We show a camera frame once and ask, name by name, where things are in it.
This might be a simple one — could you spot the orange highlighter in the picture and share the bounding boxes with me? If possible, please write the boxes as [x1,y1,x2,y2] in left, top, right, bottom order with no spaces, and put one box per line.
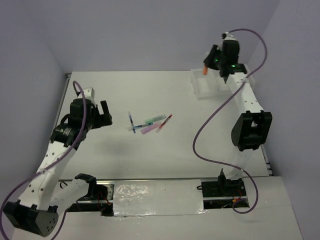
[202,65,208,76]

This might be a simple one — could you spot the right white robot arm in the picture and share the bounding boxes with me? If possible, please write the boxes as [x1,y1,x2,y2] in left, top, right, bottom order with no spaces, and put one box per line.
[203,36,273,197]

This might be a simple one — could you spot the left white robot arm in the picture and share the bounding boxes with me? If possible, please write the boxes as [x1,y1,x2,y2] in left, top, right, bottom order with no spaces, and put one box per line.
[3,97,113,237]

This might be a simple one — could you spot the clear three-compartment organizer tray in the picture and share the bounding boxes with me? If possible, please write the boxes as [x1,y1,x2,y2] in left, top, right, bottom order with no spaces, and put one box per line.
[190,64,256,101]

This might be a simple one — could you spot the dark blue pen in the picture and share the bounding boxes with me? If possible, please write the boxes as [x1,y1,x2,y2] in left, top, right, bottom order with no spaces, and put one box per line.
[127,111,136,134]

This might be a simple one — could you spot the teal blue pen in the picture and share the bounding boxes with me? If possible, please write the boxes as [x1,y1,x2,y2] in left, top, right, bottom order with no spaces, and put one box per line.
[127,123,150,131]

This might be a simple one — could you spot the purple highlighter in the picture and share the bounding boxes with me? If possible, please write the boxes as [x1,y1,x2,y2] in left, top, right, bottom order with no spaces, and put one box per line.
[141,121,162,135]

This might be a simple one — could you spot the green highlighter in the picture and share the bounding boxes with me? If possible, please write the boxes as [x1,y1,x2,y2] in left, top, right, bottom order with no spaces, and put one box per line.
[144,114,167,124]

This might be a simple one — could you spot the red pen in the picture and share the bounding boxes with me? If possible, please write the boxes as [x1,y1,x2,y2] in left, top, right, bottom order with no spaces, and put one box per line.
[155,114,173,133]

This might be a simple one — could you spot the silver foil sheet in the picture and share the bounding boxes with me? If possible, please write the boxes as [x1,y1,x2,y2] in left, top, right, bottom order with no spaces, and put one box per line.
[113,179,206,217]

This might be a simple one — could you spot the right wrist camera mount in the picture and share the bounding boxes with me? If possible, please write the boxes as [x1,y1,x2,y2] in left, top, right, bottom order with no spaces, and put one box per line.
[221,32,238,42]

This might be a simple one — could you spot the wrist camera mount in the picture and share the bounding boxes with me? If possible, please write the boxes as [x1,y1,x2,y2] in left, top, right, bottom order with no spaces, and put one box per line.
[221,32,238,42]
[83,87,95,102]

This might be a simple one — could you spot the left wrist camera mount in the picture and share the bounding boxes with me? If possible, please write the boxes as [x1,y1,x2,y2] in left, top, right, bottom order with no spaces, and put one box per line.
[83,87,95,102]

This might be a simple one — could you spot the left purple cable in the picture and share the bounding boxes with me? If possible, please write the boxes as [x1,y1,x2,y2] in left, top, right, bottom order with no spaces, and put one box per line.
[0,80,88,238]

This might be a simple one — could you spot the aluminium rail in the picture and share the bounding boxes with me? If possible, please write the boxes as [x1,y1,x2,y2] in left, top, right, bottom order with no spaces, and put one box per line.
[62,176,271,182]

